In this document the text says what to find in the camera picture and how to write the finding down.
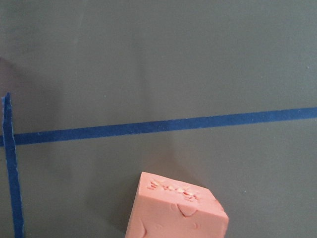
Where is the orange foam cube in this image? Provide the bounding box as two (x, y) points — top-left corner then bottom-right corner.
(125, 172), (229, 238)

